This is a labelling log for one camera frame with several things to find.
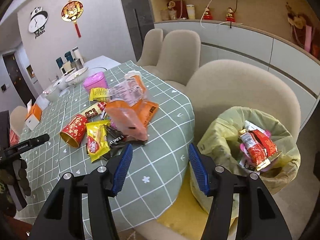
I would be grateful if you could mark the trash bin with yellow bag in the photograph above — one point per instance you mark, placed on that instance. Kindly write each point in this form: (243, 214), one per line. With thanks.
(223, 144)

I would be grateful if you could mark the beige chair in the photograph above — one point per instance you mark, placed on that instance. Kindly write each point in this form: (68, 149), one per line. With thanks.
(17, 119)
(179, 58)
(218, 86)
(151, 48)

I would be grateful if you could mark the white ceramic bowl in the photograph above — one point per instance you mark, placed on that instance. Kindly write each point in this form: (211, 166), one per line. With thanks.
(77, 77)

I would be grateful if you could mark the right red figurine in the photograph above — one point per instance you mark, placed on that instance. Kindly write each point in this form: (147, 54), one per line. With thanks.
(230, 15)

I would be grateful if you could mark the orange plastic bag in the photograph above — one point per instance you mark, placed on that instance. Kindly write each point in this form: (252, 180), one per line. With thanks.
(129, 106)

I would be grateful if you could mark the green checked tablecloth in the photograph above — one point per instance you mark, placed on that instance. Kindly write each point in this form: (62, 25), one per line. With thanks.
(157, 168)

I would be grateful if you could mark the panda wall clock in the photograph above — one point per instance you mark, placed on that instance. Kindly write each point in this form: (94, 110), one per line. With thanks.
(38, 20)

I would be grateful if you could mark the orange white tissue box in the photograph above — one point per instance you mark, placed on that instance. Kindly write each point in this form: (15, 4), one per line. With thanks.
(33, 117)

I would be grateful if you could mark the yellow pink snack wrapper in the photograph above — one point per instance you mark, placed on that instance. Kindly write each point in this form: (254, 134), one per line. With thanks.
(99, 94)

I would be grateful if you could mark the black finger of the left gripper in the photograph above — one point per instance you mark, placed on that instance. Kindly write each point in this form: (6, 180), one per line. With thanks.
(14, 152)

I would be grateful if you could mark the white thermos bottle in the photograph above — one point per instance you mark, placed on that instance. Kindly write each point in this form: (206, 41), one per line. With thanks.
(77, 53)

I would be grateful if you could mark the beige chair far left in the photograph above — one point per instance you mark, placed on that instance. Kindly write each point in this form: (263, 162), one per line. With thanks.
(17, 119)

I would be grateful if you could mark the flower bouquet decoration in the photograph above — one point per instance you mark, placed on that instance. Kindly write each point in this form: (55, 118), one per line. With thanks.
(303, 33)

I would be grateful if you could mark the left red figurine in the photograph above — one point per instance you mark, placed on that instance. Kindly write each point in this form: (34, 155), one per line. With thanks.
(207, 14)

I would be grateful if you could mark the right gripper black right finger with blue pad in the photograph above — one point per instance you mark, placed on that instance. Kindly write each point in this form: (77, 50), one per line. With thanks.
(259, 216)

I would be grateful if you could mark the pink tin box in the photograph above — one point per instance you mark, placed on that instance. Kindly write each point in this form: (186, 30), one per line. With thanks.
(97, 80)

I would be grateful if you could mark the yellow snack packet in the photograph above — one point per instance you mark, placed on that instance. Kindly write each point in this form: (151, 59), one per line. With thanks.
(97, 143)

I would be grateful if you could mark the dark teal bottle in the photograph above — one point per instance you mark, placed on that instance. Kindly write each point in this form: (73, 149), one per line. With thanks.
(69, 57)

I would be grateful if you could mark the red figurine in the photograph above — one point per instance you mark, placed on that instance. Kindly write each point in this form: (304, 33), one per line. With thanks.
(230, 15)
(207, 14)

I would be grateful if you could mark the near beige chair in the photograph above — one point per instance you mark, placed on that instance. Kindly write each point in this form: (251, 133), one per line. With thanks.
(218, 86)

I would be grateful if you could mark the black snack wrapper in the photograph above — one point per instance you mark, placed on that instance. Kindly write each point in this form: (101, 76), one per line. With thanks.
(117, 140)

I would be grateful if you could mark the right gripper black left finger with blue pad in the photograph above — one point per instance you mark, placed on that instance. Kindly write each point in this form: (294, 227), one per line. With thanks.
(61, 216)

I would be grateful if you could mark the red chinese knot ornament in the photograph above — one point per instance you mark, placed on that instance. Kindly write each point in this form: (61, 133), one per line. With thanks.
(71, 11)

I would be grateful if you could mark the cream lidded cup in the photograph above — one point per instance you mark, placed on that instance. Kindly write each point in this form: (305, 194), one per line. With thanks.
(191, 11)

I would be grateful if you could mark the white low cabinet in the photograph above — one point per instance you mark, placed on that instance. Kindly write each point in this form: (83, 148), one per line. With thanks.
(292, 64)

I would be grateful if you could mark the dark red gift bag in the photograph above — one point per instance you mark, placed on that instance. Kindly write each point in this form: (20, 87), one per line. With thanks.
(181, 9)

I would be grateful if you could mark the yellow seat cushion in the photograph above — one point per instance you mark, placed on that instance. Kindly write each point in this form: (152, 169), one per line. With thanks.
(189, 213)

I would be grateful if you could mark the red paper cup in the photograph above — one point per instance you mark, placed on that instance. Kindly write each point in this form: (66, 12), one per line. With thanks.
(74, 132)

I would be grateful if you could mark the brown yellow candy wrapper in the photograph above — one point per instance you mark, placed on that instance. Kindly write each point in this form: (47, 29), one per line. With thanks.
(94, 110)

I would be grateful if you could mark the red wrapper in bin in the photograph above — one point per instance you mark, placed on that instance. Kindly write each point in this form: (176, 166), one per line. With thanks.
(259, 151)

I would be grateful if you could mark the middle beige chair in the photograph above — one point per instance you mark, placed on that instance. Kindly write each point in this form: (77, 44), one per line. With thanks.
(179, 58)

